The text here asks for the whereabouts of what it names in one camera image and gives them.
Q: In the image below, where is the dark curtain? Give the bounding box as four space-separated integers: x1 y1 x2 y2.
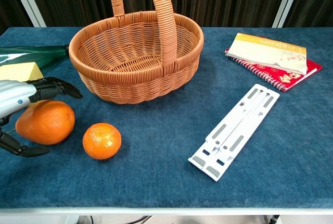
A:
0 0 333 29

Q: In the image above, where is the wicker basket with handle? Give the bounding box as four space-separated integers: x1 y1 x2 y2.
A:
68 0 205 105

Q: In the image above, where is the green glass bottle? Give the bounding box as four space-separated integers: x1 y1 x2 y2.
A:
0 45 70 70

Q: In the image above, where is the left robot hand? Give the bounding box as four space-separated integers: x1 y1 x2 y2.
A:
0 77 83 157

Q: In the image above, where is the red spiral notebook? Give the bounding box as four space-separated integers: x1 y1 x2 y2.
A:
225 48 324 93

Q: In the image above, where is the yellow foam block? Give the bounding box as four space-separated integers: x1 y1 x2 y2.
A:
0 61 44 81

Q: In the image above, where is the white table frame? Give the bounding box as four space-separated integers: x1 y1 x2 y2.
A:
0 207 333 224

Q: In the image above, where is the yellow and white book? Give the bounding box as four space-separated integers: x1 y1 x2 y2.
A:
230 32 308 76

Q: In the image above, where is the blue velvet tablecloth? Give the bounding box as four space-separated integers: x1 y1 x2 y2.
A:
0 27 333 209

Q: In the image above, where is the big orange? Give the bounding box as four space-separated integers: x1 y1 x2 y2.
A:
15 99 76 145

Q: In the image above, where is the white folding laptop stand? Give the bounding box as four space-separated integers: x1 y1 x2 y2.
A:
187 83 281 182

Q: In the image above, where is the small orange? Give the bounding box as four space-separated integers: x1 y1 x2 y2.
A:
82 122 122 160

